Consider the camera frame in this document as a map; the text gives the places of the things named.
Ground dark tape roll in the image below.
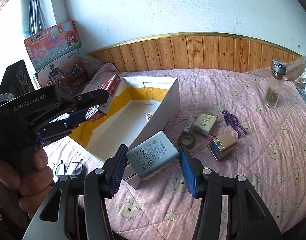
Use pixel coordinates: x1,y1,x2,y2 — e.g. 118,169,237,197
178,133,196,149

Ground red staples box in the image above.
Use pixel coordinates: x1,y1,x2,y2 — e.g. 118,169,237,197
84,74,122,123

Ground gold tin box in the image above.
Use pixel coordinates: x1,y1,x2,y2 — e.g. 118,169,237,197
209,132,238,161

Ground white power adapter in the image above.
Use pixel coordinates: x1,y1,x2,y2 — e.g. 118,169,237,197
126,131,179,180

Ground cream tissue pack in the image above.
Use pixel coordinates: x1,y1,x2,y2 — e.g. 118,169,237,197
192,113,218,136

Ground purple action figure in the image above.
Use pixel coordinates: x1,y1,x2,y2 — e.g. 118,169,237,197
220,109,247,139

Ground left hand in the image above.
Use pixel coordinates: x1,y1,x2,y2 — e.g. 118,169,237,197
0,148,53,224

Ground robot toy box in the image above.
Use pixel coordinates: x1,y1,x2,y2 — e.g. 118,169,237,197
35,49,89,95

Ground black eyeglasses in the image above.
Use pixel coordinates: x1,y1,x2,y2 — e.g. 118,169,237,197
55,159,87,178

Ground white cardboard box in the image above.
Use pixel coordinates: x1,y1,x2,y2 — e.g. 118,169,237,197
70,76,180,189

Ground colourful cartoon toy box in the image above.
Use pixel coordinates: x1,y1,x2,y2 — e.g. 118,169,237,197
24,21,82,72

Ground glass jar with lid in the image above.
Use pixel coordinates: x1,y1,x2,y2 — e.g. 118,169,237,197
264,60,286,108

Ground bubble wrap sheet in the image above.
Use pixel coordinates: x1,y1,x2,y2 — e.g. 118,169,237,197
248,56,306,103

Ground wooden wall panelling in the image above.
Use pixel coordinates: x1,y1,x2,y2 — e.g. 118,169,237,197
90,32,301,73

